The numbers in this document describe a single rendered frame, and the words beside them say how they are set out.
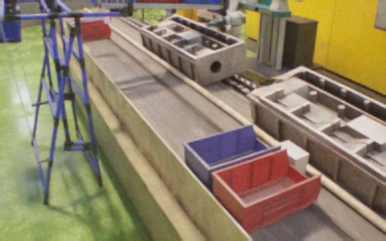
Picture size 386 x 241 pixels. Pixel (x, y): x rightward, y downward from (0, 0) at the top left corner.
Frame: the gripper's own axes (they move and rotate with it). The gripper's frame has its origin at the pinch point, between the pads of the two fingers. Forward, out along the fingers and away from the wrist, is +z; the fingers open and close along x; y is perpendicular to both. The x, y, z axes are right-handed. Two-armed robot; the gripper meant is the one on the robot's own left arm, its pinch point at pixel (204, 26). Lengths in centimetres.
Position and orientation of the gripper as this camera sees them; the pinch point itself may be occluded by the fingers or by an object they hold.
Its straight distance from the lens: 267.2
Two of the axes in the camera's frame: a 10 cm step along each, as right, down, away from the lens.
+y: -1.5, -8.3, -5.4
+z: -8.7, 3.7, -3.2
